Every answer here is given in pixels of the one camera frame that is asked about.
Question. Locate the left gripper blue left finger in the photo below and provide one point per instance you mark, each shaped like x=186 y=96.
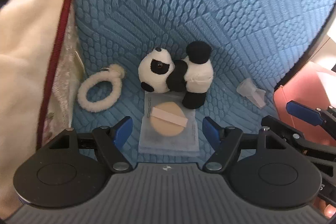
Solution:
x=121 y=131

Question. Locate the floral sofa cover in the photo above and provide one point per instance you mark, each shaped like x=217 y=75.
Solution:
x=69 y=73

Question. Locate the beige folding chair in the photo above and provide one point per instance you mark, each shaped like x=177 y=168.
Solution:
x=321 y=51

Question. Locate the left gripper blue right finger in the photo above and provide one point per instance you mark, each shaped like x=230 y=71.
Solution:
x=213 y=132

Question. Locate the person's right hand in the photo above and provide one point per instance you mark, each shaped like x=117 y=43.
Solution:
x=325 y=208

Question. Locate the pink cardboard box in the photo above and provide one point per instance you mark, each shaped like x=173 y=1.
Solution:
x=314 y=87

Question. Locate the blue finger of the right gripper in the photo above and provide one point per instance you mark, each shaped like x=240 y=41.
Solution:
x=304 y=113

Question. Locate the packaged beige powder puff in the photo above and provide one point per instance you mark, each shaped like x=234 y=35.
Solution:
x=168 y=128

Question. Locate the crumpled clear plastic wrapper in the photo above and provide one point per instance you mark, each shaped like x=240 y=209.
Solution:
x=249 y=90

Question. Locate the panda plush toy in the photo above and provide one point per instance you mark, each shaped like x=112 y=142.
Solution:
x=193 y=75

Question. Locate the red black white blanket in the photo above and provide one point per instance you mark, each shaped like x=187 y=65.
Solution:
x=32 y=34

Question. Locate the white fluffy hair scrunchie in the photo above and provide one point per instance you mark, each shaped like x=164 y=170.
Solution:
x=101 y=90

